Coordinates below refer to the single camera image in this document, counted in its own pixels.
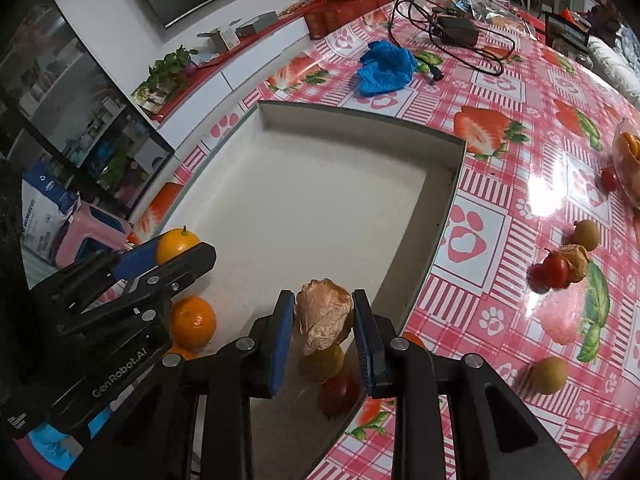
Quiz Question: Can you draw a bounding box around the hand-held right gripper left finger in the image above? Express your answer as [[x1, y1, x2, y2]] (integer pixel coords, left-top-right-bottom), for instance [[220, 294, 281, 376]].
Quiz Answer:
[[65, 289, 297, 480]]

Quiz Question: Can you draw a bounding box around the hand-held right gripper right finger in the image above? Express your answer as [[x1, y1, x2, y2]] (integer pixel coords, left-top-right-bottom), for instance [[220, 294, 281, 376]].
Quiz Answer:
[[351, 288, 584, 480]]

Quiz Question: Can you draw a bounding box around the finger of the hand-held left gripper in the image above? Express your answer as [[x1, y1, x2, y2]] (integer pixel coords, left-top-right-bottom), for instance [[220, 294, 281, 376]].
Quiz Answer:
[[31, 236, 163, 307], [54, 241, 217, 339]]

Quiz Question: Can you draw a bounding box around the orange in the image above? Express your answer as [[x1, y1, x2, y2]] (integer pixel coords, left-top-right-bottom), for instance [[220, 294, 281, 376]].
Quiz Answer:
[[170, 295, 218, 351], [156, 226, 202, 265], [167, 342, 198, 362]]

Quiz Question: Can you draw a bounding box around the white rectangular box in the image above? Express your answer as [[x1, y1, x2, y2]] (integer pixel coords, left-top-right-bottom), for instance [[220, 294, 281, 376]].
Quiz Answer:
[[125, 100, 468, 480]]

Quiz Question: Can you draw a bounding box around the clear glass bowl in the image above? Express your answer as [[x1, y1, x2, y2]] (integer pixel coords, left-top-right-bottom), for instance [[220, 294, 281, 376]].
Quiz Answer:
[[611, 117, 640, 211]]

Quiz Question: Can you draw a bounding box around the small yellow round fruit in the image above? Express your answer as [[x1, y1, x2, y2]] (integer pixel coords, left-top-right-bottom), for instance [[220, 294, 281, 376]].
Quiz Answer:
[[299, 345, 346, 383]]

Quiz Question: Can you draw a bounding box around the pink plastic stool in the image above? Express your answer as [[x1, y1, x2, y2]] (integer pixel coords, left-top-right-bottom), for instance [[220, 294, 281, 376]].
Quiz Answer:
[[54, 202, 133, 271]]

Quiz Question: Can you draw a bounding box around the white printed bag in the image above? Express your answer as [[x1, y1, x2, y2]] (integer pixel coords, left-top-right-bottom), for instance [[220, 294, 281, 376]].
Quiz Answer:
[[20, 160, 83, 266]]

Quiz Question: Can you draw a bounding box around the black framed glass cabinet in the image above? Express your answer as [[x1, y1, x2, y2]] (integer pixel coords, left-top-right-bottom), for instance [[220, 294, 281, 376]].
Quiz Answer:
[[0, 5, 176, 211]]

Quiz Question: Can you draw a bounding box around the small brown-green round fruit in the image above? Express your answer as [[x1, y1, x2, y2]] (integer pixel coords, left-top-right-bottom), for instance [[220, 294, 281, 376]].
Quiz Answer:
[[530, 356, 569, 396], [572, 219, 601, 252]]

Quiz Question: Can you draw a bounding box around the green potted plant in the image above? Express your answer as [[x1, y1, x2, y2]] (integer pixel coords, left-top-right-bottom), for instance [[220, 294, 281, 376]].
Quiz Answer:
[[132, 45, 201, 113]]

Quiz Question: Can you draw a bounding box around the white television cabinet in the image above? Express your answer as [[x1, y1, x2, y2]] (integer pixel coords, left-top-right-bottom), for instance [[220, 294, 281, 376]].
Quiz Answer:
[[132, 10, 321, 151]]

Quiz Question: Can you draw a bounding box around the red strawberry print tablecloth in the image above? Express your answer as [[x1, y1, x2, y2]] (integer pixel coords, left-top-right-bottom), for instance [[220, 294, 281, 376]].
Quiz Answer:
[[127, 0, 640, 480]]

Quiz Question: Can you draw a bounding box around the small white carton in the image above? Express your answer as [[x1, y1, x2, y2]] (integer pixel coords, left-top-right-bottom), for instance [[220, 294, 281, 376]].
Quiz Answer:
[[196, 27, 241, 53]]

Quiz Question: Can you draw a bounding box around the grey flat box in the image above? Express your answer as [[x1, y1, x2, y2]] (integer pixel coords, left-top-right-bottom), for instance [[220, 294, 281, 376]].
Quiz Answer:
[[235, 10, 278, 38]]

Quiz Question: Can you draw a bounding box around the blue cloth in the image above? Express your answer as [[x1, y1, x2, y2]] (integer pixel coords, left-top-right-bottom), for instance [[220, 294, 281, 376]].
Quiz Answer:
[[356, 40, 419, 96]]

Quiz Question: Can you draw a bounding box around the black power adapter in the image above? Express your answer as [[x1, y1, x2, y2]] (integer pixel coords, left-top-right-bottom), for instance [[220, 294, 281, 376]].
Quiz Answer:
[[436, 15, 481, 47]]

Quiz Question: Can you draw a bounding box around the peeled tangerine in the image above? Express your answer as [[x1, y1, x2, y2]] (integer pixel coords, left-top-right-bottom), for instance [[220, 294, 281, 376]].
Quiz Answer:
[[620, 131, 640, 171]]

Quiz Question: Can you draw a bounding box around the pile of clear plastic bags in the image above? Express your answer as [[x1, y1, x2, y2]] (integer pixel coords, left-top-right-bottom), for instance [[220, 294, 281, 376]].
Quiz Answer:
[[435, 0, 536, 28]]

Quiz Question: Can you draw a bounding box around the black framed screen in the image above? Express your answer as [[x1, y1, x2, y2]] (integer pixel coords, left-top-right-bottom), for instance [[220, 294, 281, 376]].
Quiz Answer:
[[544, 10, 590, 53]]

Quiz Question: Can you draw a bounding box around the grey covered sofa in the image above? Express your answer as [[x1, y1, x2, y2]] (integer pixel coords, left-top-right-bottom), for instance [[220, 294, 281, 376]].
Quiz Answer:
[[587, 10, 640, 101]]

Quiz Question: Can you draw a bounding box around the black power cable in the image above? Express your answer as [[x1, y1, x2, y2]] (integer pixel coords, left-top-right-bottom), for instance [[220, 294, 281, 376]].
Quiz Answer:
[[390, 0, 518, 86]]

